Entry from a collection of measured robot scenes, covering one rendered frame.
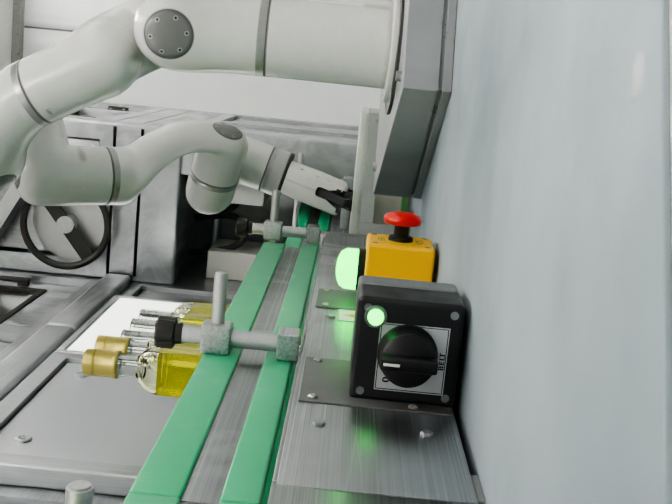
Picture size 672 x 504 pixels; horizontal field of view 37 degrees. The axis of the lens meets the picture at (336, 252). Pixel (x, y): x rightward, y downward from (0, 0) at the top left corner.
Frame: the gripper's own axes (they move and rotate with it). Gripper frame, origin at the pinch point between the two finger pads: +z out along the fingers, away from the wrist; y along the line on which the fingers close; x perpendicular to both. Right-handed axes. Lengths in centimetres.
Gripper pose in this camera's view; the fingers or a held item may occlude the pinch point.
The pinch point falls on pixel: (374, 208)
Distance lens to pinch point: 161.1
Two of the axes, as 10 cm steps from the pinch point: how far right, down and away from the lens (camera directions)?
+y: -0.2, 1.7, -9.9
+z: 9.4, 3.5, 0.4
